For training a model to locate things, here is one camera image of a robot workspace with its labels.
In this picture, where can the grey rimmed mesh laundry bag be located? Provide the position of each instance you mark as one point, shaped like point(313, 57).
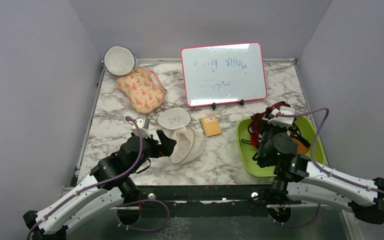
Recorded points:
point(119, 61)

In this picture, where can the peach floral bra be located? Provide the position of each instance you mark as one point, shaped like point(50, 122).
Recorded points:
point(143, 88)

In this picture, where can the black mounting rail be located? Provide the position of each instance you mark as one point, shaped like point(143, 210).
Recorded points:
point(192, 201)

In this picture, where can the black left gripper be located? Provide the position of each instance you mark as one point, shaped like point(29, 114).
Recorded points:
point(164, 149)

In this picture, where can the white bra with black straps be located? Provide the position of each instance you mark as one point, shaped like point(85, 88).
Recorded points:
point(295, 133)

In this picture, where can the red and black bra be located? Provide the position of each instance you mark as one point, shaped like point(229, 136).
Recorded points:
point(254, 130)

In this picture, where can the pink framed whiteboard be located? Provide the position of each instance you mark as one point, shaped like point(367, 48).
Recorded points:
point(223, 74)

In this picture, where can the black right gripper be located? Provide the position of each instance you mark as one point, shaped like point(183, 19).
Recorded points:
point(266, 125)

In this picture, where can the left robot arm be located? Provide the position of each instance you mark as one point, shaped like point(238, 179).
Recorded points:
point(107, 185)

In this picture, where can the dark bra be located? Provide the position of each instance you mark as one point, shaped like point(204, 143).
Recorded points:
point(258, 117)

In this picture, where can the green plastic tray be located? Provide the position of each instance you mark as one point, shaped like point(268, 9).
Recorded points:
point(247, 151)

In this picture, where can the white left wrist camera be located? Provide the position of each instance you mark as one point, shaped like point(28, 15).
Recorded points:
point(141, 127)

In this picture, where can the small orange spiral notebook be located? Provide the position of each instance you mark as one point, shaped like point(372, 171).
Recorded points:
point(210, 126)

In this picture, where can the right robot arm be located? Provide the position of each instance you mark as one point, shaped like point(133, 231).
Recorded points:
point(299, 178)

